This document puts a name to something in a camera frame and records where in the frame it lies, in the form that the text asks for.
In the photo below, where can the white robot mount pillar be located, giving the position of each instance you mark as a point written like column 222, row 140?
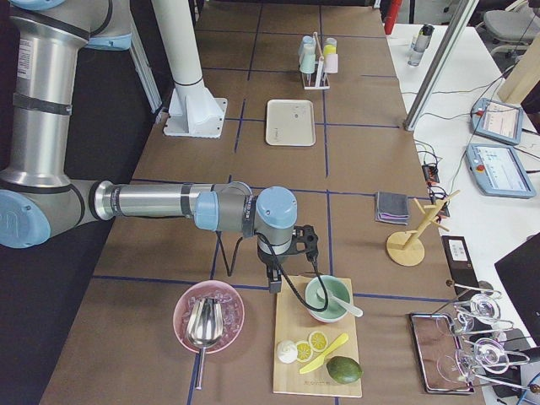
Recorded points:
column 193, row 111

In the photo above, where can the upper teach pendant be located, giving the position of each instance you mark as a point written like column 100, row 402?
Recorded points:
column 497, row 121

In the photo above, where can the beige rabbit tray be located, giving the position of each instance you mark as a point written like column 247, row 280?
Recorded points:
column 290, row 123

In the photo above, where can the green bowl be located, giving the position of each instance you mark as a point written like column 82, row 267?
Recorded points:
column 336, row 286

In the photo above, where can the lemon slice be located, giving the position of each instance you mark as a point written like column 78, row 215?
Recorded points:
column 304, row 351
column 318, row 341

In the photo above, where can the lower lemon slice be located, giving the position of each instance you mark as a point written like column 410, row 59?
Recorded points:
column 304, row 351

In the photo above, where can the black glass tray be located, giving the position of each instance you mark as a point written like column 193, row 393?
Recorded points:
column 436, row 348

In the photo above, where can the yellow cup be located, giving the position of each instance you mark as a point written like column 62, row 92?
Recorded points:
column 329, row 49

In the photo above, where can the wooden mug tree stand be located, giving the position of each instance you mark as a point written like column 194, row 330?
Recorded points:
column 405, row 247

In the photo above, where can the upper lemon slice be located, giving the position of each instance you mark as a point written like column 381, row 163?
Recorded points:
column 318, row 341

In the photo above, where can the metal scoop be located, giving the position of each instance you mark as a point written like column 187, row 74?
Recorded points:
column 204, row 329

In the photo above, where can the teach pendant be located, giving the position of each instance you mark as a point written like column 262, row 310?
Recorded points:
column 497, row 121
column 498, row 171

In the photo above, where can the lower teach pendant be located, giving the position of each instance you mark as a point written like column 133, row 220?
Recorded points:
column 498, row 171

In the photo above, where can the grey folded cloth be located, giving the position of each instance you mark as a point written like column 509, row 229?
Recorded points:
column 391, row 208

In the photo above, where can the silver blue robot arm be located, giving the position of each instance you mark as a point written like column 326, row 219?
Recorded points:
column 79, row 127

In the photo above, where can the beige cup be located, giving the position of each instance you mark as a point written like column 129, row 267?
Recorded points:
column 304, row 47

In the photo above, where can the white wire cup rack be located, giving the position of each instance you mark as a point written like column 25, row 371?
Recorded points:
column 318, row 80

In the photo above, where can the clear water bottle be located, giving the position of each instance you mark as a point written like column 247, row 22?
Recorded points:
column 420, row 44

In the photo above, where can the wine glass rack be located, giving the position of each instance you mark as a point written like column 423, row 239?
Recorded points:
column 477, row 319

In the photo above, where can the white cream puff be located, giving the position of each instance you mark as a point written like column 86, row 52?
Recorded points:
column 287, row 352

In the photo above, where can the yellow plastic knife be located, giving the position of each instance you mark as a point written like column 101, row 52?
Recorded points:
column 318, row 361

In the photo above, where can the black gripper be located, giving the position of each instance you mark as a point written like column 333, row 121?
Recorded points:
column 267, row 259

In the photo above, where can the pink bowl with ice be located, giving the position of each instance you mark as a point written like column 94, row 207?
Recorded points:
column 233, row 311

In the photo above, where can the green cup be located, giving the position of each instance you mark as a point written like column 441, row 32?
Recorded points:
column 308, row 62

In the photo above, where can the grey spoon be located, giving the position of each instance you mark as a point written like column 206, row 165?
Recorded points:
column 352, row 309

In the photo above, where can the black power adapter box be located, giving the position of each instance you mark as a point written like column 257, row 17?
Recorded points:
column 459, row 260

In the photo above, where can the aluminium frame post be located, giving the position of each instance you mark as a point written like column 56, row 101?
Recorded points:
column 458, row 23

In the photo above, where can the red object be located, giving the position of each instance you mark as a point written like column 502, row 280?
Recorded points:
column 391, row 15

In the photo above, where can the wooden cutting board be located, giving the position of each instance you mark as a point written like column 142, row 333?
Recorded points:
column 294, row 322

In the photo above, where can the green avocado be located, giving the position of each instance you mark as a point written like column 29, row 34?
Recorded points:
column 344, row 370

